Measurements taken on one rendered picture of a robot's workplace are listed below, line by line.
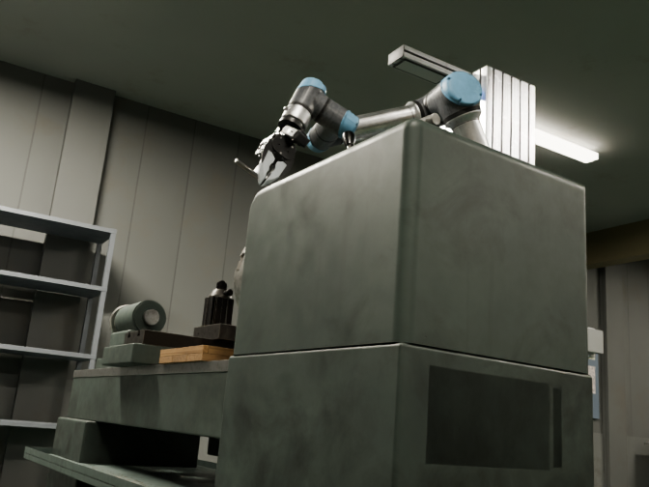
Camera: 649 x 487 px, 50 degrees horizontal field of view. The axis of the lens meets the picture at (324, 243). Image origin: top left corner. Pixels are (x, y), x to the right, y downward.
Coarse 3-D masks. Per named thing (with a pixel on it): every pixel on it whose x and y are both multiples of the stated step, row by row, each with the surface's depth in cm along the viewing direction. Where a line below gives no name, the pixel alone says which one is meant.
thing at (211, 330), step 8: (200, 328) 234; (208, 328) 229; (216, 328) 223; (224, 328) 222; (232, 328) 224; (200, 336) 232; (208, 336) 227; (216, 336) 222; (224, 336) 222; (232, 336) 223
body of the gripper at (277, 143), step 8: (280, 120) 184; (288, 120) 182; (296, 120) 183; (280, 128) 186; (296, 128) 184; (272, 136) 180; (280, 136) 179; (264, 144) 183; (272, 144) 178; (280, 144) 179; (288, 144) 180; (256, 152) 184; (272, 152) 178; (280, 152) 179; (288, 152) 180; (280, 160) 180
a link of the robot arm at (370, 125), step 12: (396, 108) 211; (408, 108) 212; (420, 108) 212; (360, 120) 205; (372, 120) 206; (384, 120) 208; (396, 120) 209; (312, 132) 201; (360, 132) 205; (372, 132) 207; (312, 144) 203; (324, 144) 200; (336, 144) 204
